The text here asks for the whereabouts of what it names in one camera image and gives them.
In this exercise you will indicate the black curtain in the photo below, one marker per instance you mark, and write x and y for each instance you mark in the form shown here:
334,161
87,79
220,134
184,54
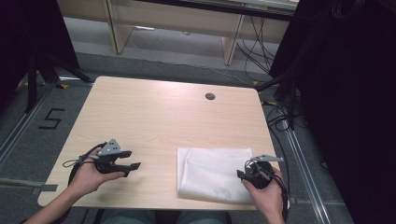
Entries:
25,28
348,93

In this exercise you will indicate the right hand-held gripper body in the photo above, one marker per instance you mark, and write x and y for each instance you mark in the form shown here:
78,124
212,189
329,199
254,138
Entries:
260,175

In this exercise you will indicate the grey tape strip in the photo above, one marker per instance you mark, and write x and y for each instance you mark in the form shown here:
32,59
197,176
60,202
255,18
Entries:
45,188

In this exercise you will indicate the yellow floor tape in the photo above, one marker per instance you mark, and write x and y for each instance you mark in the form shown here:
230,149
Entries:
256,83
64,86

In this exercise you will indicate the black metal stand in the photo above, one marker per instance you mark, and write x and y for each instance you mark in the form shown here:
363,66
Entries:
31,87
291,102

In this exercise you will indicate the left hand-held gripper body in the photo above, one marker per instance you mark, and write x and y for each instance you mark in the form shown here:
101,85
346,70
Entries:
107,160

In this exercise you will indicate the metal floor rail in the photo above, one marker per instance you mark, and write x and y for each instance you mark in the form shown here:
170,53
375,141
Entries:
18,128
305,174

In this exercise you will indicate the light wooden desk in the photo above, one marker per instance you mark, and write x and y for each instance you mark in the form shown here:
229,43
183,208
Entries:
174,18

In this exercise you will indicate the person's leg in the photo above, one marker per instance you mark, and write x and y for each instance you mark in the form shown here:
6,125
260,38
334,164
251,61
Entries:
130,218
202,218

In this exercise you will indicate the person's right hand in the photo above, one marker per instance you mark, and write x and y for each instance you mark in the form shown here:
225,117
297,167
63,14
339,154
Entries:
269,199

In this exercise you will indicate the person's left hand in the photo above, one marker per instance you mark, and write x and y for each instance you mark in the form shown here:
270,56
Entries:
87,177

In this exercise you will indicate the white towel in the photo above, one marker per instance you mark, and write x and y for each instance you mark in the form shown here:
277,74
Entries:
211,174

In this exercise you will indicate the person's right leg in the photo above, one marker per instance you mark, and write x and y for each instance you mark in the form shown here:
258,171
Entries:
202,218

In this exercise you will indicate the person's left leg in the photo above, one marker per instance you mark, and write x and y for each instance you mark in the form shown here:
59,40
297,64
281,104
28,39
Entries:
130,218

